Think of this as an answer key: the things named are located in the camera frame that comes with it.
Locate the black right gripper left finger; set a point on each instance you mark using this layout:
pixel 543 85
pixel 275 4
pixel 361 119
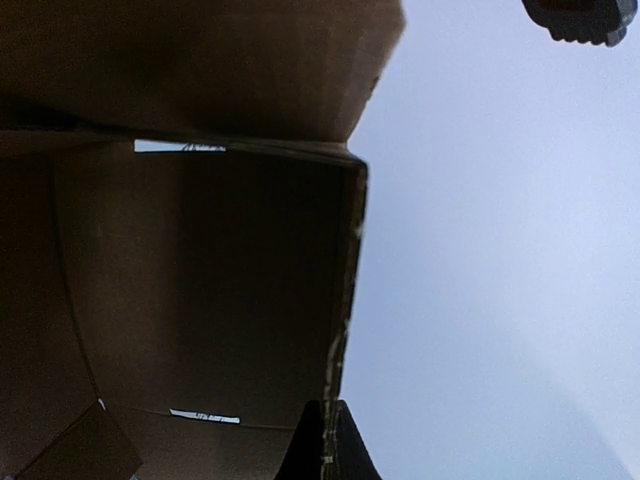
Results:
pixel 303 458

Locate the brown cardboard box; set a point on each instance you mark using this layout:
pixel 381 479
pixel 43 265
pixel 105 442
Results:
pixel 181 221

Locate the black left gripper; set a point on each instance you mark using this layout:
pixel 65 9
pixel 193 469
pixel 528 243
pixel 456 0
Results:
pixel 597 22

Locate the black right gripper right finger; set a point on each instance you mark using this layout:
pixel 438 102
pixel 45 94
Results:
pixel 352 461

